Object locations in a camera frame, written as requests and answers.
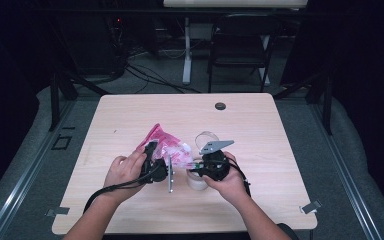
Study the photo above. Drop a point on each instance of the black cabinet with red light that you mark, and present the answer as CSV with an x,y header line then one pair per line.
x,y
90,46

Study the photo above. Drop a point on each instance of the black metal stand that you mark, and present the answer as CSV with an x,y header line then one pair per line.
x,y
55,100
328,106

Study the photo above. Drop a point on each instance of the aluminium floor rail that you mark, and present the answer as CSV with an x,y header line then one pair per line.
x,y
346,180
23,180

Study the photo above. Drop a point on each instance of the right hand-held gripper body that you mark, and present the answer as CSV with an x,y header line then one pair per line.
x,y
216,165

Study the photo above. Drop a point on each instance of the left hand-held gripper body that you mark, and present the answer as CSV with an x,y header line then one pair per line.
x,y
155,171

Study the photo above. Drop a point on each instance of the black folding chair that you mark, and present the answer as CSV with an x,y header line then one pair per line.
x,y
243,43

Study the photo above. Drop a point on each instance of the grey table corner clip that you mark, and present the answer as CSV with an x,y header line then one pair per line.
x,y
58,211
310,207

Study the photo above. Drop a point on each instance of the pink and white plastic bag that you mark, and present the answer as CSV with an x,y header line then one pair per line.
x,y
168,145

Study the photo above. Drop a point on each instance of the person's left hand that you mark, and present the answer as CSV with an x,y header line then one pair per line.
x,y
123,176

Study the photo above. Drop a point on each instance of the white desk leg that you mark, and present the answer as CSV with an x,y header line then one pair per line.
x,y
187,60
265,66

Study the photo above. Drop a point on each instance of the person's right hand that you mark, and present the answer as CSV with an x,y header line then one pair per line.
x,y
231,186

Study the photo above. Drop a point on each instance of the person's dark clothing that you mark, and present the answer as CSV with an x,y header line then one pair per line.
x,y
290,231

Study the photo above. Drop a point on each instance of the round table grommet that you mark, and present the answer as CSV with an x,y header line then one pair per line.
x,y
220,106

